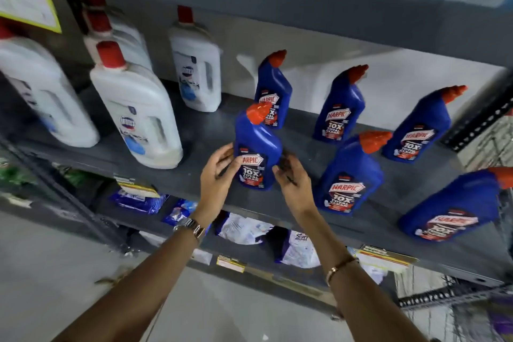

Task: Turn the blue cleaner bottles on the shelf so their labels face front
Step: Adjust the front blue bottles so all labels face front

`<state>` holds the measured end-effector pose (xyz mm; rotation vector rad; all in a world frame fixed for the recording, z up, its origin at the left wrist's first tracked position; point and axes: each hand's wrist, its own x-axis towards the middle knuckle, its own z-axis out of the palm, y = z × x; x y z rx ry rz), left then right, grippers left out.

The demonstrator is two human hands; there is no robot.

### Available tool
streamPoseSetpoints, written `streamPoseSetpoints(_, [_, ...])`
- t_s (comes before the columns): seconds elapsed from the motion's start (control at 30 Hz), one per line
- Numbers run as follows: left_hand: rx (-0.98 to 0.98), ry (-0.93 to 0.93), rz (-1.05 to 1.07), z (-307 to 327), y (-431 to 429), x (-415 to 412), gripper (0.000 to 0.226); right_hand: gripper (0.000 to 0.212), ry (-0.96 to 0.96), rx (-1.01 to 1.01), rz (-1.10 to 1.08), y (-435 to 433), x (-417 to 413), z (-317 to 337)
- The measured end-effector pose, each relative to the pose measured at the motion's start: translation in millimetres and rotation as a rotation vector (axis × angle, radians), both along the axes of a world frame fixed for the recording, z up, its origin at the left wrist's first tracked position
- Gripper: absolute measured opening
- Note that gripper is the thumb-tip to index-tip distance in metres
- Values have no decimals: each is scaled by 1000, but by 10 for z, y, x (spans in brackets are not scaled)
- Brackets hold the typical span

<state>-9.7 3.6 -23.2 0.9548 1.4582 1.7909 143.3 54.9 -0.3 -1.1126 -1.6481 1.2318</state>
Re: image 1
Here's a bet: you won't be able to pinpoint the person's right hand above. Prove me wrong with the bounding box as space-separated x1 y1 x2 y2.
273 155 318 227

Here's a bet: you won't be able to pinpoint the person's left hand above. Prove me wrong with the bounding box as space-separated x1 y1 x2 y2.
192 143 243 230

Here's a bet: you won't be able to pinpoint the blue orange-capped cleaner bottle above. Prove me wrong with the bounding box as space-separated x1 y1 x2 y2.
234 102 283 191

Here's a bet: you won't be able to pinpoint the person's right forearm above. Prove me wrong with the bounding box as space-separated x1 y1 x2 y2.
298 209 430 342

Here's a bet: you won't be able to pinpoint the person's left forearm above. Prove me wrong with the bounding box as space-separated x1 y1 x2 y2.
52 225 201 342

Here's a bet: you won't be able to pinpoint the grey metal shelving rack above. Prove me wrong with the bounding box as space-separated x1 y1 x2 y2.
0 0 513 322

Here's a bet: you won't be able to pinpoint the blue detergent packet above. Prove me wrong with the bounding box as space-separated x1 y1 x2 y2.
109 189 169 216
162 199 199 227

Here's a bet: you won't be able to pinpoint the group of blue bottles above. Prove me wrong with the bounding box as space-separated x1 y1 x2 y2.
254 49 513 242

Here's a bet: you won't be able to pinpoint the silver wristwatch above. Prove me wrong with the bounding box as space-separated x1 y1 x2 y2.
173 217 205 240

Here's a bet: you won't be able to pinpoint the white purple detergent packet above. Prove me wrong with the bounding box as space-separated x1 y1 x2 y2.
275 229 321 269

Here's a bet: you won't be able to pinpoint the yellow shelf price label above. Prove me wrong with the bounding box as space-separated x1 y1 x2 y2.
114 176 161 199
355 245 419 274
216 255 246 274

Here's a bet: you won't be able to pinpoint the white red-capped jug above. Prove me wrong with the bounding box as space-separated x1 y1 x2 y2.
168 5 222 113
90 41 184 170
0 25 100 148
76 0 141 39
83 11 153 71

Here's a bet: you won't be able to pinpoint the green packets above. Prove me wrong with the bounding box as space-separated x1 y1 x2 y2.
0 157 97 190

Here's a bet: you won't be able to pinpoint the gold bracelet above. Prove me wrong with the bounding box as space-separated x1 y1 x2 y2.
325 256 360 287

